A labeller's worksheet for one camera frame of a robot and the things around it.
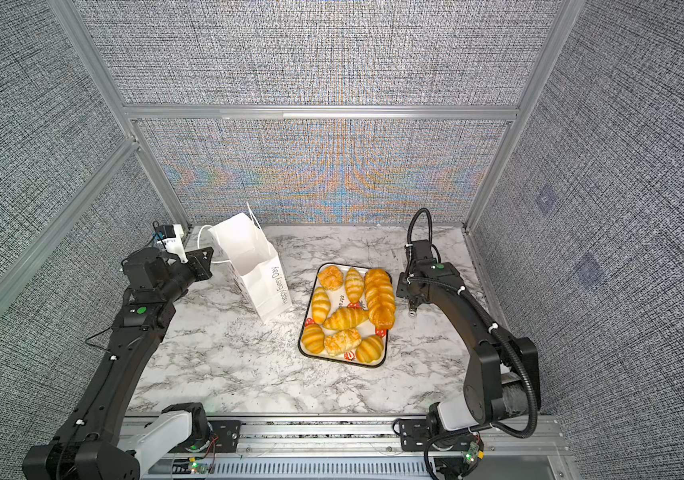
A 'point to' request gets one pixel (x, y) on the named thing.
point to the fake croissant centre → (345, 318)
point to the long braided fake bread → (380, 298)
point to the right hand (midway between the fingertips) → (410, 288)
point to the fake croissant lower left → (313, 338)
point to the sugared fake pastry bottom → (342, 341)
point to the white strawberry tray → (339, 300)
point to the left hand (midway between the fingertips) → (213, 248)
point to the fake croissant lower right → (370, 349)
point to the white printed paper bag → (253, 264)
